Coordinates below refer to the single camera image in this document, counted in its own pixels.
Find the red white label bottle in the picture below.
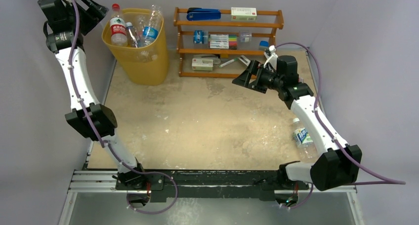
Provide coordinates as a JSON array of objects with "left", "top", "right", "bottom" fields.
[{"left": 109, "top": 3, "right": 127, "bottom": 46}]

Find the purple label clear bottle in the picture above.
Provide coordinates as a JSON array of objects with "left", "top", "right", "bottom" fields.
[{"left": 126, "top": 22, "right": 141, "bottom": 48}]

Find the blue label clear bottle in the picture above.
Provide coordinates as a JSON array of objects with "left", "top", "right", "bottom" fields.
[{"left": 141, "top": 5, "right": 163, "bottom": 47}]

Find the clear white-cap bottle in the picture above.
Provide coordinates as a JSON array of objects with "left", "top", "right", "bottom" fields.
[{"left": 134, "top": 14, "right": 158, "bottom": 62}]

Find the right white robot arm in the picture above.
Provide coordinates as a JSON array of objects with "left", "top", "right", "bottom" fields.
[{"left": 232, "top": 55, "right": 362, "bottom": 191}]

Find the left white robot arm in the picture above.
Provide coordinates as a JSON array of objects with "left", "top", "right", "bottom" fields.
[{"left": 38, "top": 0, "right": 147, "bottom": 190}]

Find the yellow plastic bin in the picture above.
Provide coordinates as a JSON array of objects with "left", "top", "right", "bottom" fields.
[{"left": 102, "top": 8, "right": 169, "bottom": 86}]

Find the green white marker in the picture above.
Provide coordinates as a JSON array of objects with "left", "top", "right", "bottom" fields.
[{"left": 219, "top": 57, "right": 238, "bottom": 68}]

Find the blue white eraser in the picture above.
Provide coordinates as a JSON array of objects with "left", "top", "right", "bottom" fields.
[{"left": 258, "top": 41, "right": 270, "bottom": 51}]

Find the clear small jar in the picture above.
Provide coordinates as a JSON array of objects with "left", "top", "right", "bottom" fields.
[{"left": 239, "top": 31, "right": 252, "bottom": 43}]

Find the grey stapler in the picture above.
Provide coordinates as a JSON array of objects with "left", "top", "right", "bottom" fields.
[{"left": 193, "top": 53, "right": 221, "bottom": 64}]

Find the colour marker pen set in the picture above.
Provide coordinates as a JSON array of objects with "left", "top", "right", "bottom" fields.
[{"left": 209, "top": 34, "right": 238, "bottom": 49}]

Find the white staples box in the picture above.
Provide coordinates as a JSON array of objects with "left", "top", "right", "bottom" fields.
[{"left": 191, "top": 58, "right": 213, "bottom": 71}]

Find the wooden shelf rack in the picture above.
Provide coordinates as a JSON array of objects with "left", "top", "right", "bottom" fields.
[{"left": 173, "top": 7, "right": 284, "bottom": 79}]

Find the white green box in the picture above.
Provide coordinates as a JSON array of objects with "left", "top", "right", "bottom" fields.
[{"left": 230, "top": 7, "right": 257, "bottom": 21}]

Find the small white-cap bottle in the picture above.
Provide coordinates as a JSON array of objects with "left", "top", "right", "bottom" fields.
[{"left": 292, "top": 118, "right": 318, "bottom": 163}]

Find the blue stapler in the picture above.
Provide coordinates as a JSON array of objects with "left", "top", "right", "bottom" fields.
[{"left": 186, "top": 7, "right": 221, "bottom": 21}]

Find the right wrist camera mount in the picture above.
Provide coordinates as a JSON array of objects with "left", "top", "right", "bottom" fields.
[{"left": 263, "top": 45, "right": 278, "bottom": 71}]

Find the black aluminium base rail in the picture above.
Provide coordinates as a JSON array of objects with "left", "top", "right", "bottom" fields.
[{"left": 67, "top": 166, "right": 357, "bottom": 205}]

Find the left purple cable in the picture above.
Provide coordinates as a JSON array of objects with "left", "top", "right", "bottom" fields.
[{"left": 34, "top": 0, "right": 179, "bottom": 215}]

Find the purple cable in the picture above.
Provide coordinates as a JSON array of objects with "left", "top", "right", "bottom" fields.
[
  {"left": 34, "top": 0, "right": 179, "bottom": 215},
  {"left": 275, "top": 42, "right": 407, "bottom": 210}
]

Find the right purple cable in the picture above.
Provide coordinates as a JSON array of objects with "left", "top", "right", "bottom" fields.
[{"left": 275, "top": 42, "right": 407, "bottom": 210}]

